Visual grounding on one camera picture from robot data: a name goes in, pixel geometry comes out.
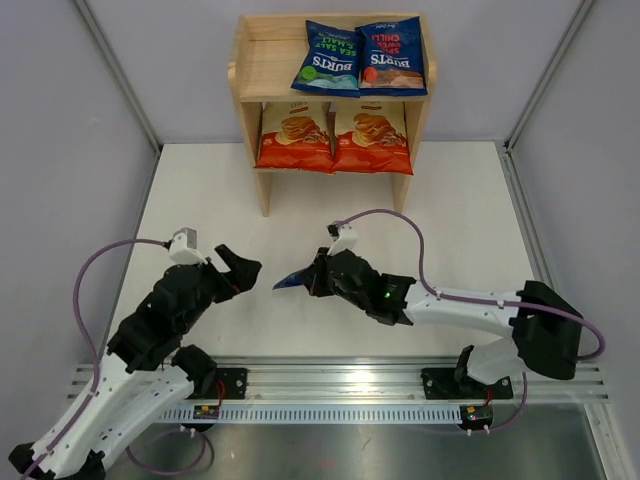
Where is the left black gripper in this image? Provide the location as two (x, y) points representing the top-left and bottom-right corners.
(178, 244), (261, 335)

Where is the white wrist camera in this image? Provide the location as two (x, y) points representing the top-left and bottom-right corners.
(165, 227), (207, 265)
(327, 223), (358, 256)

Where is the cassava chips bag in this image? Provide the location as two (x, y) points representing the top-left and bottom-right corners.
(333, 101), (413, 175)
(256, 101), (334, 173)

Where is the white slotted cable duct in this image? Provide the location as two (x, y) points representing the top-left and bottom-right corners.
(157, 403), (462, 425)

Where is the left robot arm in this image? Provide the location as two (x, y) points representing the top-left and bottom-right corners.
(9, 231), (262, 479)

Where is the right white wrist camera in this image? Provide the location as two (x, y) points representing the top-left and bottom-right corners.
(327, 223), (358, 256)

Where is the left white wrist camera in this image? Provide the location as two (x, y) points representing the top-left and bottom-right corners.
(165, 227), (207, 265)

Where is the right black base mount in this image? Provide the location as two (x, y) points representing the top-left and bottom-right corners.
(420, 346), (514, 400)

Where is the wooden two-tier shelf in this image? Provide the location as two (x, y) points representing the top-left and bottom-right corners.
(228, 12), (437, 217)

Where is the blue bag back side up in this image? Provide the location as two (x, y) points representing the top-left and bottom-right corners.
(291, 20), (364, 98)

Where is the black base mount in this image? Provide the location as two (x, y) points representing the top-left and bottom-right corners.
(420, 346), (514, 400)
(171, 345), (248, 400)

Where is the aluminium mounting rail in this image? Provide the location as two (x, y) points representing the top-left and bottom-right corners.
(67, 355), (609, 414)

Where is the blue Burts bag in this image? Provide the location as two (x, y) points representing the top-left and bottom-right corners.
(355, 17), (428, 96)
(272, 267), (313, 290)

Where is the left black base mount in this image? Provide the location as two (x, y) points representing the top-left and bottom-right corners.
(171, 345), (248, 400)

